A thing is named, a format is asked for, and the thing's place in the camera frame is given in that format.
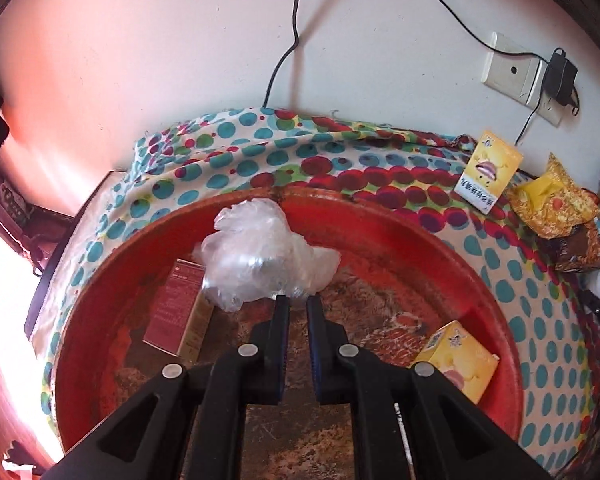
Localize yellow snack packet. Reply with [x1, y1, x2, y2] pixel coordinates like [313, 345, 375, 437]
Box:
[509, 152, 600, 238]

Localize black power adapter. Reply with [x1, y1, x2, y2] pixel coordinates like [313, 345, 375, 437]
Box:
[542, 48, 580, 116]

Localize thin black adapter cable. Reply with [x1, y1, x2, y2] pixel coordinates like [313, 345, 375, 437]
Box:
[515, 102, 542, 149]

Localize yellow cartoon carton box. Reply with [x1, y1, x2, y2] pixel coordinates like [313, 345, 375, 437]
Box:
[453, 130, 524, 212]
[412, 320, 501, 405]

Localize beige underlay cloth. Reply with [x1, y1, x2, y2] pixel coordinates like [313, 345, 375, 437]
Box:
[29, 172, 127, 353]

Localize polka-dot cloth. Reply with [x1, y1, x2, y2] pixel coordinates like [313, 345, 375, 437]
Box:
[40, 106, 600, 476]

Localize clear plastic bag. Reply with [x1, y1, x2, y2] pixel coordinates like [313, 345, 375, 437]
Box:
[200, 199, 342, 312]

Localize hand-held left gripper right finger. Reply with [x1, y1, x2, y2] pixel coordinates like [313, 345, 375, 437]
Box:
[306, 295, 556, 480]

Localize round red tray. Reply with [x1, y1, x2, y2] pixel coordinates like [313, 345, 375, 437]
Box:
[54, 186, 525, 480]

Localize brown snack packet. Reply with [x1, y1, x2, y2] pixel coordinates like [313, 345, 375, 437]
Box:
[540, 220, 600, 274]

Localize white wall socket plate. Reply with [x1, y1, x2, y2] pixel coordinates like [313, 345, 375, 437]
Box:
[481, 32, 544, 106]
[531, 60, 569, 127]

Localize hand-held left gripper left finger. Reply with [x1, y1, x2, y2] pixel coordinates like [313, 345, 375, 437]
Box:
[40, 294, 291, 480]

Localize dark red carton box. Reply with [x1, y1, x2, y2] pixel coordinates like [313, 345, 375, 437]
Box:
[142, 258, 213, 363]

